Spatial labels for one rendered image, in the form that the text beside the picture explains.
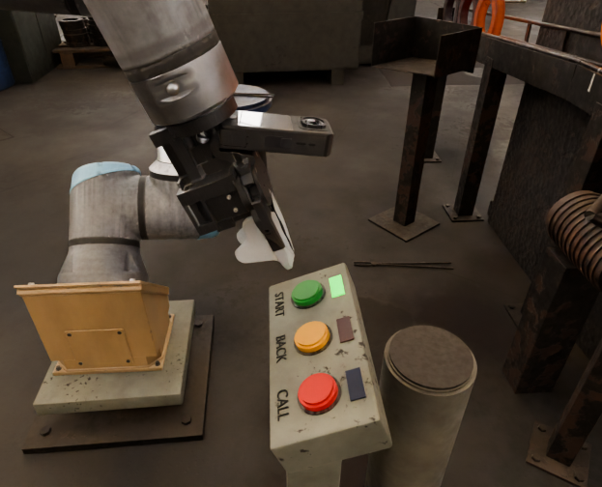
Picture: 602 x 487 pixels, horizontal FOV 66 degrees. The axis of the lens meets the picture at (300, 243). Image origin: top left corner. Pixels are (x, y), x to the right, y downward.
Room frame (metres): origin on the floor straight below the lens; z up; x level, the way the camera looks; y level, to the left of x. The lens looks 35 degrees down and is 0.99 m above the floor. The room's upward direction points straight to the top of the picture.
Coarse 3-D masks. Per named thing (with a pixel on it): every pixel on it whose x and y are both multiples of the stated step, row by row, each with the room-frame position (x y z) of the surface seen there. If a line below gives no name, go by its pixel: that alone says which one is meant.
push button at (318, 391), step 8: (312, 376) 0.31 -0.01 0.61; (320, 376) 0.31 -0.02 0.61; (328, 376) 0.31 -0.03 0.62; (304, 384) 0.31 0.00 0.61; (312, 384) 0.30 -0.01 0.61; (320, 384) 0.30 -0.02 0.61; (328, 384) 0.30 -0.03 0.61; (304, 392) 0.29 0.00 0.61; (312, 392) 0.29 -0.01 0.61; (320, 392) 0.29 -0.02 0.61; (328, 392) 0.29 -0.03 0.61; (336, 392) 0.29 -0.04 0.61; (304, 400) 0.29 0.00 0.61; (312, 400) 0.28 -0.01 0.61; (320, 400) 0.28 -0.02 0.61; (328, 400) 0.28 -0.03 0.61; (312, 408) 0.28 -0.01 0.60; (320, 408) 0.28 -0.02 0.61
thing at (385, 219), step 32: (384, 32) 1.66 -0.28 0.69; (416, 32) 1.74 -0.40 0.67; (448, 32) 1.64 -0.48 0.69; (480, 32) 1.55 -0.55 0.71; (384, 64) 1.65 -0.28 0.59; (416, 64) 1.61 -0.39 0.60; (448, 64) 1.46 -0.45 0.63; (416, 96) 1.55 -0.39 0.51; (416, 128) 1.54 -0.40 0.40; (416, 160) 1.54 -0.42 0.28; (416, 192) 1.56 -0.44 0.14; (384, 224) 1.55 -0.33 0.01; (416, 224) 1.55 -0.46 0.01
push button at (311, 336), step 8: (304, 328) 0.38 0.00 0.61; (312, 328) 0.38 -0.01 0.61; (320, 328) 0.38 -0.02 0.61; (296, 336) 0.37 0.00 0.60; (304, 336) 0.37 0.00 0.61; (312, 336) 0.37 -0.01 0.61; (320, 336) 0.36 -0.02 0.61; (328, 336) 0.37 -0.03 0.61; (296, 344) 0.36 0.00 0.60; (304, 344) 0.36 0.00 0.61; (312, 344) 0.36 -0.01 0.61; (320, 344) 0.36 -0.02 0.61
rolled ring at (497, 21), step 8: (480, 0) 1.87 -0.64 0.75; (488, 0) 1.83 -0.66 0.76; (496, 0) 1.74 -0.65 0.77; (480, 8) 1.86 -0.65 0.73; (496, 8) 1.73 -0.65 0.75; (504, 8) 1.73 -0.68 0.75; (480, 16) 1.87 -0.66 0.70; (496, 16) 1.72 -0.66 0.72; (480, 24) 1.86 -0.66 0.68; (496, 24) 1.72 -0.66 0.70; (488, 32) 1.75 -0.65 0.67; (496, 32) 1.72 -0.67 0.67
